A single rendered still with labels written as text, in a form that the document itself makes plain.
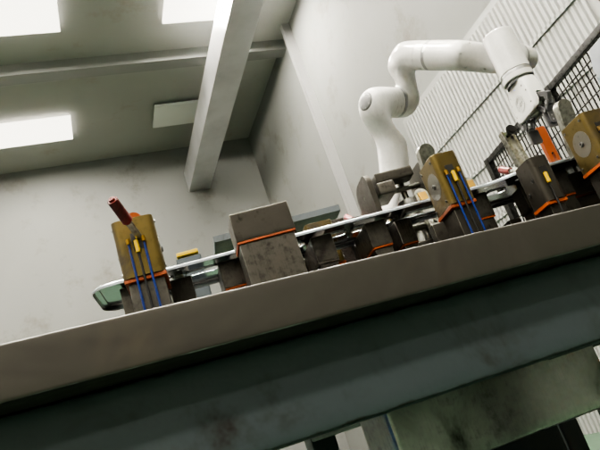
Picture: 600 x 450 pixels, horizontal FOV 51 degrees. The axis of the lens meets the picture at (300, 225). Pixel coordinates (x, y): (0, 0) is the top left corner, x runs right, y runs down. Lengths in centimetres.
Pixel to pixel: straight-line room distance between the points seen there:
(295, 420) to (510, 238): 25
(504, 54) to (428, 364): 135
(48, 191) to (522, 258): 1057
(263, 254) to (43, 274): 931
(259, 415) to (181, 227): 1026
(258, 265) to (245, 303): 74
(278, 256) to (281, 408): 74
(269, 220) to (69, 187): 984
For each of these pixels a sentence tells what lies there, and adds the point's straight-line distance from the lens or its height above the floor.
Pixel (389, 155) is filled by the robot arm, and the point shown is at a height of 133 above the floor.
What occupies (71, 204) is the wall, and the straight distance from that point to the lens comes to 1089.
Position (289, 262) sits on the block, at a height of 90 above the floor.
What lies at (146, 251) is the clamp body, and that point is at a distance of 120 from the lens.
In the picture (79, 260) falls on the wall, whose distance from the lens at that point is 1050.
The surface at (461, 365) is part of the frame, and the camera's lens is 58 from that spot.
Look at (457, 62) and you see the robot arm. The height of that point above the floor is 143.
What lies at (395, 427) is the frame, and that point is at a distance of 83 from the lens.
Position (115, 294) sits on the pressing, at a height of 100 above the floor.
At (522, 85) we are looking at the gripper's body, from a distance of 178.
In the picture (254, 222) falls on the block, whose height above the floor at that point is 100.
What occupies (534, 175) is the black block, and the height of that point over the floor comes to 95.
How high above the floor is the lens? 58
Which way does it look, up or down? 18 degrees up
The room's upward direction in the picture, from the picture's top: 19 degrees counter-clockwise
